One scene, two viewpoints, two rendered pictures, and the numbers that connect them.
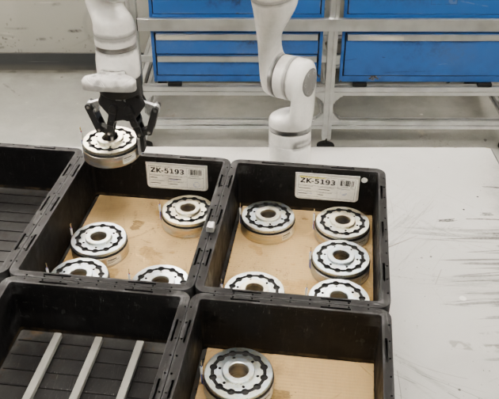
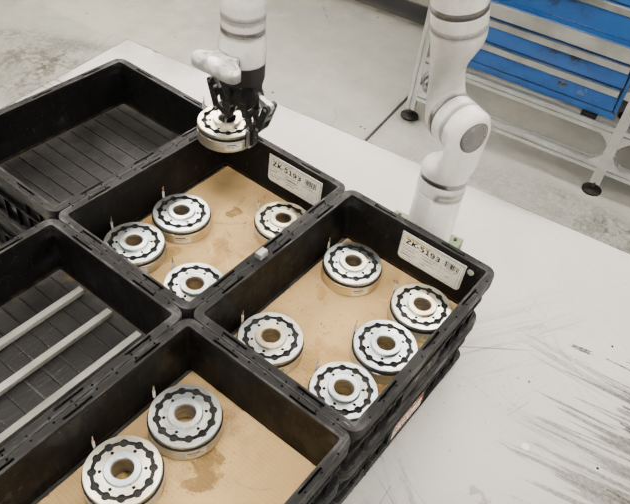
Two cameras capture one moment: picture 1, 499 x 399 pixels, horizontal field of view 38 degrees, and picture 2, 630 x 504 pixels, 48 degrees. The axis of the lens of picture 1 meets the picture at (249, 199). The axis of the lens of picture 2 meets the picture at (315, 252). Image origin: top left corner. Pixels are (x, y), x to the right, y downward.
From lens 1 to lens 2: 47 cm
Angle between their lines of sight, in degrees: 22
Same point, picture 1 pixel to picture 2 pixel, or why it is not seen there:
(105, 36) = (225, 15)
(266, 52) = (435, 87)
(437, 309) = (486, 444)
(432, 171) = (613, 285)
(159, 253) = (229, 252)
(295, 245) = (361, 307)
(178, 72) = not seen: hidden behind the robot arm
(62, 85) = (373, 26)
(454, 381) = not seen: outside the picture
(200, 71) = (489, 62)
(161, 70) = not seen: hidden behind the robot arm
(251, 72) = (541, 82)
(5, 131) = (296, 53)
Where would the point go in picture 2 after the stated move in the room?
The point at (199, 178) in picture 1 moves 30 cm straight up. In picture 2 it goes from (313, 192) to (333, 43)
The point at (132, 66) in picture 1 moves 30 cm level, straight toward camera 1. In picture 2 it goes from (249, 56) to (148, 164)
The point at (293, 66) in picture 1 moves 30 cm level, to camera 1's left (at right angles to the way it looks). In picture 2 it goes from (459, 113) to (309, 54)
